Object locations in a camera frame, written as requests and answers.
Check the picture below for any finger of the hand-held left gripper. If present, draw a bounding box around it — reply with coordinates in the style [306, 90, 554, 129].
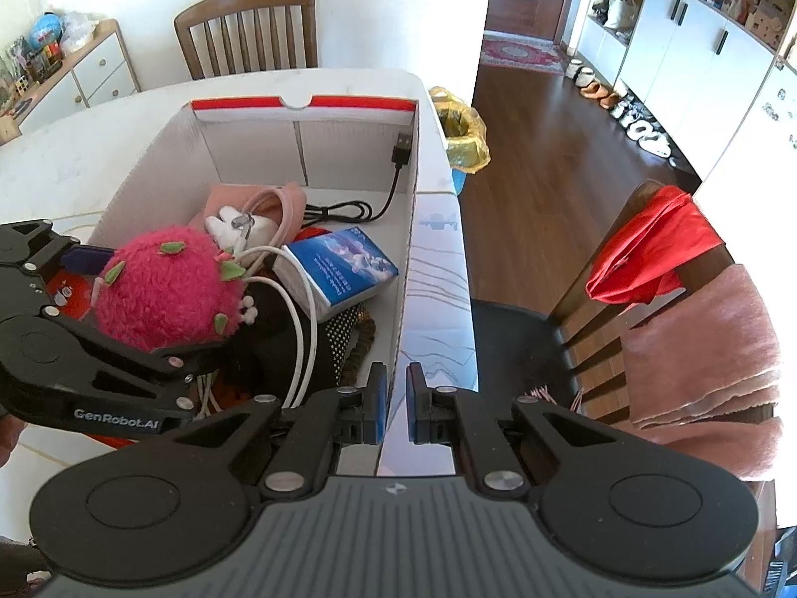
[0, 219, 116, 318]
[62, 322, 230, 417]

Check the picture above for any tall white cabinet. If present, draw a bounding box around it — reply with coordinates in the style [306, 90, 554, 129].
[576, 0, 797, 181]

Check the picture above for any pink fringed scarf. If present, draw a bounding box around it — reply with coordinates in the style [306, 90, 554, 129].
[517, 265, 786, 480]

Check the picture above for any blue tissue pack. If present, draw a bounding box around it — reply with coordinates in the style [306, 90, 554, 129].
[274, 226, 399, 325]

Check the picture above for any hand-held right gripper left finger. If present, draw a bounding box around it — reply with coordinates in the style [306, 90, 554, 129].
[165, 361, 388, 502]

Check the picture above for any cluster of small toys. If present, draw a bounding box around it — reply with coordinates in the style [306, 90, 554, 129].
[0, 37, 63, 107]

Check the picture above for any black polka dot cloth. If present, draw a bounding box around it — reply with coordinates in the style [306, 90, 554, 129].
[224, 290, 362, 412]

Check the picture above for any white cable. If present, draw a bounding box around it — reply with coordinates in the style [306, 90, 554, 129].
[199, 244, 318, 418]

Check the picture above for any white cardboard box red trim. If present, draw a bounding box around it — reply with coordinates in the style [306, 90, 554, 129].
[18, 92, 421, 477]

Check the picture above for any white plush toy keychain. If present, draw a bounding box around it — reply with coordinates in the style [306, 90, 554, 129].
[204, 204, 278, 250]

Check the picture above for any beige handbag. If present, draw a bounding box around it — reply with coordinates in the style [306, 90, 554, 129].
[603, 0, 639, 31]

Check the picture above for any row of shoes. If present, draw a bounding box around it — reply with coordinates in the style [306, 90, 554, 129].
[563, 57, 676, 163]

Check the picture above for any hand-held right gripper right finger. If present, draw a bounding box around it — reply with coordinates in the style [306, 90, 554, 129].
[404, 362, 624, 502]

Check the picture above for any blue globe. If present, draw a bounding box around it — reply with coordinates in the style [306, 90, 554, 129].
[30, 12, 66, 44]

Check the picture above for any red patterned rug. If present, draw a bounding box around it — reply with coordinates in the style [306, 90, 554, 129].
[479, 34, 567, 74]

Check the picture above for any pink plush dragon fruit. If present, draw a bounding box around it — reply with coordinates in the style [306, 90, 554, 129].
[93, 224, 259, 353]

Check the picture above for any yellow plastic bag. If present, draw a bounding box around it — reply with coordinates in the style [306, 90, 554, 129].
[429, 86, 491, 174]

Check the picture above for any pink knit headband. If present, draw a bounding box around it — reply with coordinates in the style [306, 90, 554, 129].
[190, 182, 308, 250]

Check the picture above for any wooden chair black seat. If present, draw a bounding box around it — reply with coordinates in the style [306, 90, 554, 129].
[470, 179, 742, 443]

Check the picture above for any black USB cable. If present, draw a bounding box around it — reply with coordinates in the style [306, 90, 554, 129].
[302, 130, 413, 223]

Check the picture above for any clear plastic bag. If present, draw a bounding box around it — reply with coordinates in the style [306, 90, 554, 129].
[59, 11, 99, 54]

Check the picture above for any group of shelf ornaments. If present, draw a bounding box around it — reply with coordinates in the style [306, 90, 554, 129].
[725, 0, 797, 51]

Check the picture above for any red cloth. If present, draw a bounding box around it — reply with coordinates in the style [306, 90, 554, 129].
[585, 185, 726, 305]

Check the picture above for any white sideboard wooden top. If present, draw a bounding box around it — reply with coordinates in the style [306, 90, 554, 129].
[0, 18, 141, 138]

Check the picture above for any brown scrunchie hair band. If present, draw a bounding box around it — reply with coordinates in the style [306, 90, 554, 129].
[339, 314, 376, 387]

